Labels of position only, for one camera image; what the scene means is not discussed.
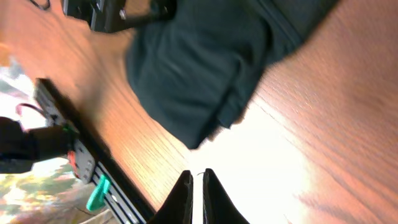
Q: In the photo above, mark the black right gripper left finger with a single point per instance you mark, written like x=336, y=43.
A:
x=178, y=206

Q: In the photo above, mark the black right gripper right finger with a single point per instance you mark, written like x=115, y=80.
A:
x=217, y=205

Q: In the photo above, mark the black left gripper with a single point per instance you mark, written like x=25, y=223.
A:
x=109, y=16

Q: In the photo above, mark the black t-shirt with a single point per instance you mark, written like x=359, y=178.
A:
x=197, y=71

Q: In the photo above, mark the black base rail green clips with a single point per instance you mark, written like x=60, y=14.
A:
x=90, y=158

